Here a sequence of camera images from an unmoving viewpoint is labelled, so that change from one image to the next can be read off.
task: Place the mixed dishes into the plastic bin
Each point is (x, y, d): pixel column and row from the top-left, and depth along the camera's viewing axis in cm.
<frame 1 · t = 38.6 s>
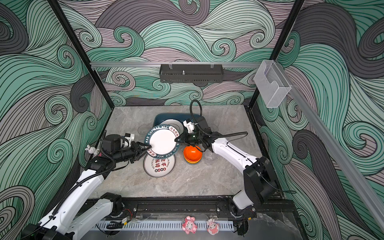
left hand: (150, 146, 74), fingers open
right hand: (175, 140, 78), fingers closed
teal plastic bin: (180, 117, 119), on the table
white plate teal line: (174, 123, 109), point 2 cm above the table
teal rim lettered plate: (161, 137, 81), point 20 cm above the table
red character plate: (157, 167, 89), on the table
orange top bowl: (192, 153, 90), point 6 cm above the table
yellow middle bowl: (193, 162, 87), point 5 cm above the table
clear glass left: (143, 129, 108), on the table

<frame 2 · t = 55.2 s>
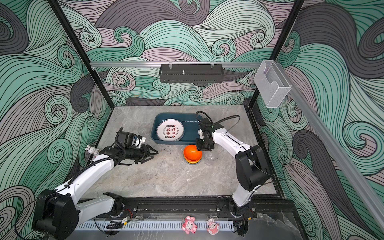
left hand: (156, 153, 79), fingers open
right hand: (199, 148, 88), fingers open
red character plate: (170, 130, 105), point 2 cm above the table
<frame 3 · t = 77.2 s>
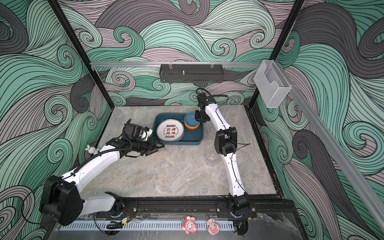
left hand: (161, 146, 79), fingers open
right hand: (199, 119, 102), fingers closed
orange top bowl: (192, 129, 103), point 5 cm above the table
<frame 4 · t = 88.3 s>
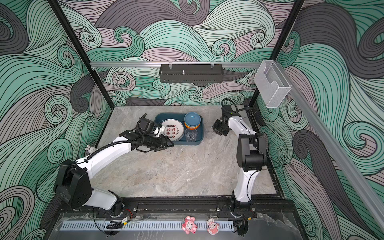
left hand: (171, 145, 80), fingers open
right hand: (214, 129, 97), fingers closed
